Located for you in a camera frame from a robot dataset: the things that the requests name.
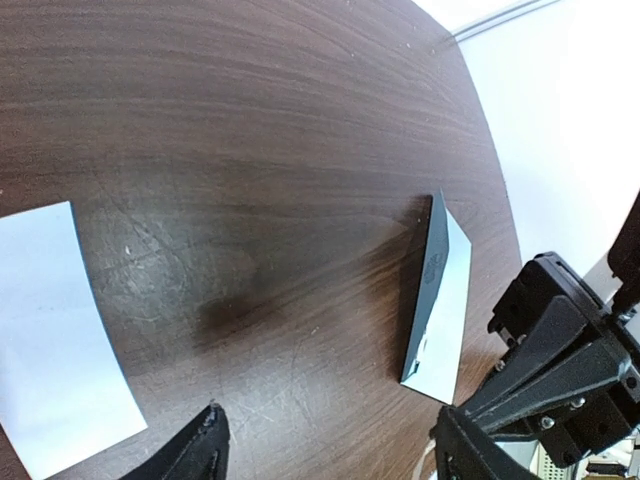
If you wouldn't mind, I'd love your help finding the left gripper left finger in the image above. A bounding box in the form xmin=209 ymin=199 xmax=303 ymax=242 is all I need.
xmin=121 ymin=400 xmax=230 ymax=480

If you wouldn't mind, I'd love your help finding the right aluminium frame post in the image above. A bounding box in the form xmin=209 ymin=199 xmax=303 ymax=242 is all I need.
xmin=451 ymin=0 xmax=559 ymax=42

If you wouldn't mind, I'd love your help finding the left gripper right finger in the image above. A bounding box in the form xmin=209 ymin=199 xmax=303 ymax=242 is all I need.
xmin=432 ymin=406 xmax=536 ymax=480

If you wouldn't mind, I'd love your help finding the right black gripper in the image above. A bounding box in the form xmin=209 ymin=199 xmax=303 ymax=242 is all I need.
xmin=461 ymin=252 xmax=639 ymax=467

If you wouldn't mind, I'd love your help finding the white sticker sheet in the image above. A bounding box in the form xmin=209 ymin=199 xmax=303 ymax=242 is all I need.
xmin=1 ymin=202 xmax=147 ymax=479

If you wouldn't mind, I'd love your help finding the light blue envelope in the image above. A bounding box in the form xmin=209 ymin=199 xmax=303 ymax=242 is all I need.
xmin=400 ymin=192 xmax=472 ymax=404

